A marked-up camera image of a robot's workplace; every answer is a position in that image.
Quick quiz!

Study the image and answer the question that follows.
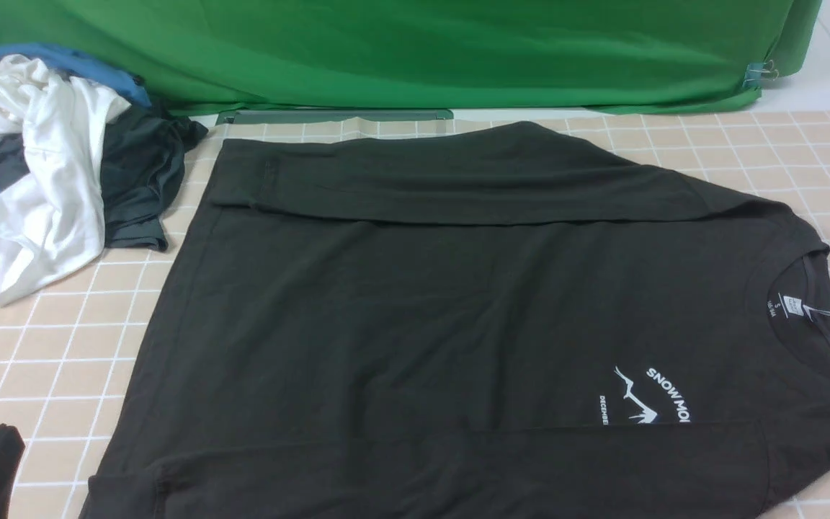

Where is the dark gray long-sleeve shirt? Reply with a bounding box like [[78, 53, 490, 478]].
[[81, 123, 830, 518]]

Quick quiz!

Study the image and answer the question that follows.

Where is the white crumpled garment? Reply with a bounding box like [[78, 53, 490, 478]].
[[0, 55, 130, 308]]

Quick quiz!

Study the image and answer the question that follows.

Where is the blue crumpled garment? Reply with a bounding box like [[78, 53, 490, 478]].
[[0, 43, 152, 217]]

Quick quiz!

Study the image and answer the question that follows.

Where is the dark teal crumpled garment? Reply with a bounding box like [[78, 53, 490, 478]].
[[0, 105, 208, 251]]

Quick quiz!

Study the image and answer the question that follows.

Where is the gray metal base bar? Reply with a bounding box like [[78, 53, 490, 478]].
[[216, 108, 454, 125]]

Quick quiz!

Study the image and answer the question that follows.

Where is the green backdrop cloth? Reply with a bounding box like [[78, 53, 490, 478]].
[[0, 1, 821, 115]]

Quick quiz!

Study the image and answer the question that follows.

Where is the binder clip on backdrop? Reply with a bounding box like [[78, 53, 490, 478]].
[[742, 60, 780, 89]]

